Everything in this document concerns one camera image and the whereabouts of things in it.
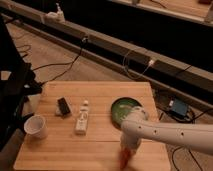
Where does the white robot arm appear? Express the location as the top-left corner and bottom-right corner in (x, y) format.
(121, 106), (213, 155)

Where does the black and white small box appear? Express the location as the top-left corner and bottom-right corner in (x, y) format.
(56, 98), (71, 116)

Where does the green ceramic bowl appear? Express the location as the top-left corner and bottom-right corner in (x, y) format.
(111, 97), (141, 128)

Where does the white ceramic cup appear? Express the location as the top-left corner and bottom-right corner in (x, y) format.
(24, 115), (48, 139)

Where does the white cable with plug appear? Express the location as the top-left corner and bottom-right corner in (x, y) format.
(122, 49), (156, 81)

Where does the white object on rail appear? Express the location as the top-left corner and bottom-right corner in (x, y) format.
(46, 4), (65, 22)

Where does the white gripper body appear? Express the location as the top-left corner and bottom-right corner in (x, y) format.
(120, 134), (141, 156)

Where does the blue power box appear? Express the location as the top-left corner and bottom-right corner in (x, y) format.
(169, 100), (188, 117)

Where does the black camera stand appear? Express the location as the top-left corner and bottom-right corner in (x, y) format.
(0, 15), (42, 151)

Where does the black floor cable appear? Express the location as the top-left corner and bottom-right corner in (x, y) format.
(32, 37), (88, 83)

